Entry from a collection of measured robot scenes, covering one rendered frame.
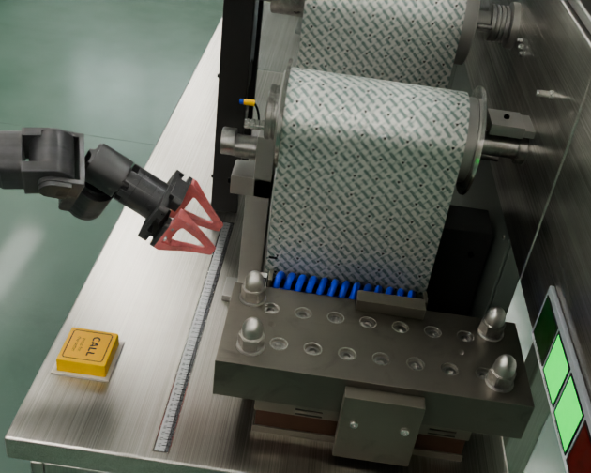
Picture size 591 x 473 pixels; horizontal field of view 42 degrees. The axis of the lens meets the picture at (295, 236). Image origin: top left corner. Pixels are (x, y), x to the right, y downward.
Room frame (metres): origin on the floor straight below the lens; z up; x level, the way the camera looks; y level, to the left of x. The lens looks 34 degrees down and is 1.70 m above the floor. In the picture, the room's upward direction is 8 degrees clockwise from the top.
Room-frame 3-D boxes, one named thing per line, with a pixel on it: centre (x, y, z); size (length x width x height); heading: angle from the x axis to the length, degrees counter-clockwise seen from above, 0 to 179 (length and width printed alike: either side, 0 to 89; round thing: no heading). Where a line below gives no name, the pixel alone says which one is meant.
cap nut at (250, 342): (0.72, 0.04, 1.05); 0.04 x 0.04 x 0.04
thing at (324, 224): (0.88, -0.08, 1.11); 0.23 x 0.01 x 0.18; 89
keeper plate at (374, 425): (0.67, -0.14, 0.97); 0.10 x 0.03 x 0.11; 89
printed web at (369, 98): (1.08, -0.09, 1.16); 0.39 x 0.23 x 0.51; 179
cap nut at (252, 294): (0.82, 0.05, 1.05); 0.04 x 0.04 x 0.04
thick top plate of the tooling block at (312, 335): (0.76, -0.12, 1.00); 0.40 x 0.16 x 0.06; 89
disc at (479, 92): (0.94, -0.22, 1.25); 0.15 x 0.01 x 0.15; 179
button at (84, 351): (0.79, 0.27, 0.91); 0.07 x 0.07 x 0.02; 89
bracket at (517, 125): (0.94, -0.26, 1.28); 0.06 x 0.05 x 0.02; 89
